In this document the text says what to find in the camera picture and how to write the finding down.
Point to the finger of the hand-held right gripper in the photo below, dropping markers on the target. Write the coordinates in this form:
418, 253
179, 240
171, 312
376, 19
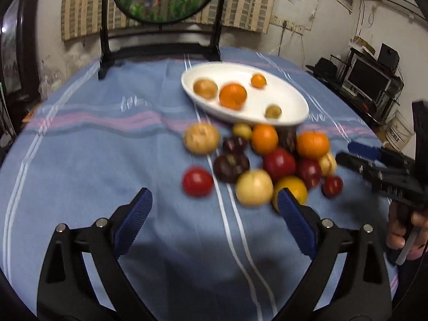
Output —
361, 147
351, 162

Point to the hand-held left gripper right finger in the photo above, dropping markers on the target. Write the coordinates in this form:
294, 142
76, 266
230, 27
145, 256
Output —
297, 220

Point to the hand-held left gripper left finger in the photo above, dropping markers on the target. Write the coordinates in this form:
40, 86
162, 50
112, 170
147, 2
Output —
133, 217

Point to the pale tan fruit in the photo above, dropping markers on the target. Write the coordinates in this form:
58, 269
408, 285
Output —
327, 164

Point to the small red fruit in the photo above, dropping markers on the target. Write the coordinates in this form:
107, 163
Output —
332, 186

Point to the large yellow-orange fruit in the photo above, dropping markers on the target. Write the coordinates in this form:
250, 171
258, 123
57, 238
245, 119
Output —
294, 187

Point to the orange tangerine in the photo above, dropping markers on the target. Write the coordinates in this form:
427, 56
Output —
312, 144
233, 96
264, 138

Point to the red apple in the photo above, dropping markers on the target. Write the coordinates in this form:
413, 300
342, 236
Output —
309, 173

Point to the large pale yellow fruit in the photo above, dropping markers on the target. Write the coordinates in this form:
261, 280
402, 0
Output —
254, 187

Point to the large red plum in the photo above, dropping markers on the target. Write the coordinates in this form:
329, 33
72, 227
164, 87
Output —
279, 164

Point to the red tomato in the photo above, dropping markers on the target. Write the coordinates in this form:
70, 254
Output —
197, 182

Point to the white oval plate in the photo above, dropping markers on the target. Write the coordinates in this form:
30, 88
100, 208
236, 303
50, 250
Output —
284, 97

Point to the small yellow-green fruit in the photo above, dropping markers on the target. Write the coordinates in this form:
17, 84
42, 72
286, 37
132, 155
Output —
242, 130

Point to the person's right hand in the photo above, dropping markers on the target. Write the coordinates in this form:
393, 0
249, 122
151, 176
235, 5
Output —
396, 234

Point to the white bucket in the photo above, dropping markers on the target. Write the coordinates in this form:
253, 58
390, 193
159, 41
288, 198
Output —
399, 130

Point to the blue striped tablecloth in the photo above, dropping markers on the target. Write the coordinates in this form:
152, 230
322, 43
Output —
100, 160

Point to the dark brown passion fruit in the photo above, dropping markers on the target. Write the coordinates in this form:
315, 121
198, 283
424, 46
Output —
287, 137

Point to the black media stand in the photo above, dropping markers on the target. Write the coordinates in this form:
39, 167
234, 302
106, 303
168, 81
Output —
334, 83

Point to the computer monitor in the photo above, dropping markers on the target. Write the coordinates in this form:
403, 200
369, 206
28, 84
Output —
366, 77

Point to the dark purple mangosteen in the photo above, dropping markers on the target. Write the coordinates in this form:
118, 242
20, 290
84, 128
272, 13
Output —
231, 167

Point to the small brown longan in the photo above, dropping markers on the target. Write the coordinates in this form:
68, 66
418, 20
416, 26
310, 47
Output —
273, 111

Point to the black speaker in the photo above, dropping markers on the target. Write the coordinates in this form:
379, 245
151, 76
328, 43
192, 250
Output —
389, 55

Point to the small dark purple fruit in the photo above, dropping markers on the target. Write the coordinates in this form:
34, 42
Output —
235, 144

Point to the large tan round fruit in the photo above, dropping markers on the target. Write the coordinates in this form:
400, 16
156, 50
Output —
201, 138

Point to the small orange kumquat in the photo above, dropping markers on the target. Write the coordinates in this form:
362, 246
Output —
258, 81

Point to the round fish panel black stand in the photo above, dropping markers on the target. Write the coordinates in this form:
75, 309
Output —
160, 6

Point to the striped bamboo blind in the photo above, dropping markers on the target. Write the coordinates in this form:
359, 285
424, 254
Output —
83, 6

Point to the wall power socket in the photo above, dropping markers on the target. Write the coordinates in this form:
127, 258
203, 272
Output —
287, 25

